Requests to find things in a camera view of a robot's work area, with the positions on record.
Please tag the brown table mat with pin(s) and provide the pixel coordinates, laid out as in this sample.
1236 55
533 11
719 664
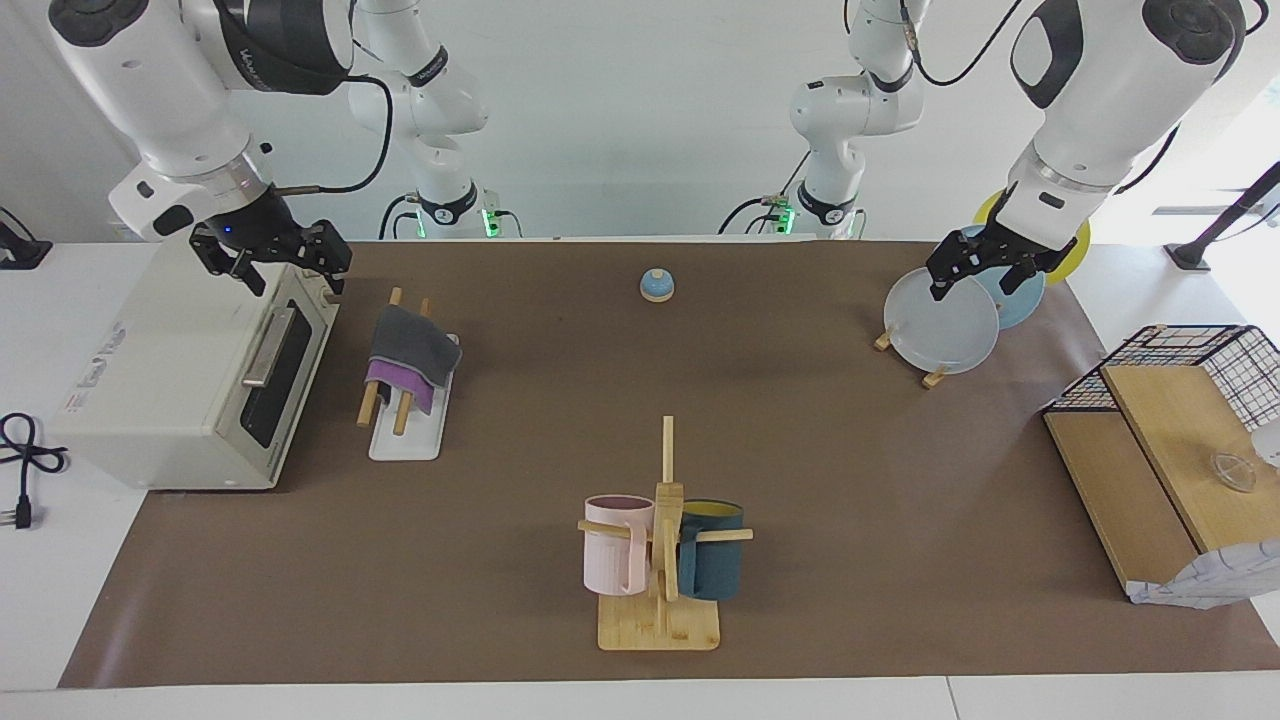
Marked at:
560 400

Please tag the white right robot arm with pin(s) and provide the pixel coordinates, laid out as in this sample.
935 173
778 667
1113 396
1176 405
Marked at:
170 90

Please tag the purple and grey towel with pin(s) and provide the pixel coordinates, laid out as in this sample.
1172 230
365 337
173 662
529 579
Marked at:
410 345

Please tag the white towel rack wooden bars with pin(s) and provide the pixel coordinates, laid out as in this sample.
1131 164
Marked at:
415 440

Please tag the light blue plate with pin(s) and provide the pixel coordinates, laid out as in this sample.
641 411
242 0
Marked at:
1020 305

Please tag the beige toaster oven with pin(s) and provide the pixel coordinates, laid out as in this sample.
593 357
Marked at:
170 380

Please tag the yellow plate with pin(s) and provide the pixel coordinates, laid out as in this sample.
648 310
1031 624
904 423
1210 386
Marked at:
1072 262

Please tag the black camera stand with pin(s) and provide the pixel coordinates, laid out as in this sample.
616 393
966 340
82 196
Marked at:
1225 215

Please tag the wooden shelf unit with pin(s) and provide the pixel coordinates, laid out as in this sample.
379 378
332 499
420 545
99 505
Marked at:
1150 460

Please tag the marbled white paper sheet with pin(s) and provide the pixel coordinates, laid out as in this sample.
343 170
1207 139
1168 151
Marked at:
1215 580

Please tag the clear glass lid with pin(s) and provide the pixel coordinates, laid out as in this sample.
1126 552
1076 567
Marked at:
1232 470

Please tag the blue call bell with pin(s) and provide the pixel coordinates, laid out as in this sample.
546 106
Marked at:
657 287

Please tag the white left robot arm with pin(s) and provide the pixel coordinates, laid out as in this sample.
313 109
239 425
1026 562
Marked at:
1100 110

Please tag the wooden plate rack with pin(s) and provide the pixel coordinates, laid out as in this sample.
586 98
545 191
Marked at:
935 378

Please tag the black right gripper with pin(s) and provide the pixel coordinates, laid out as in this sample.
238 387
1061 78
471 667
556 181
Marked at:
265 230

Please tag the wooden mug tree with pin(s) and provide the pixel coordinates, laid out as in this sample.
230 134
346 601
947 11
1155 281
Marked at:
660 625

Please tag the grey plate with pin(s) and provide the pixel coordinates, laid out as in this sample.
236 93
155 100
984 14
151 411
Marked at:
940 330

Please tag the pink mug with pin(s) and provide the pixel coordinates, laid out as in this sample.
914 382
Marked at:
612 560

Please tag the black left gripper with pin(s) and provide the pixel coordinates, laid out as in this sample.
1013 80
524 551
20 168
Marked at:
1005 245

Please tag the dark teal mug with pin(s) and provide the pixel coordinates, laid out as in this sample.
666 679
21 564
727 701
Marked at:
712 565

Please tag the black desk clamp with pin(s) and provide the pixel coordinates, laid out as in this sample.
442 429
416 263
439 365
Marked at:
20 250

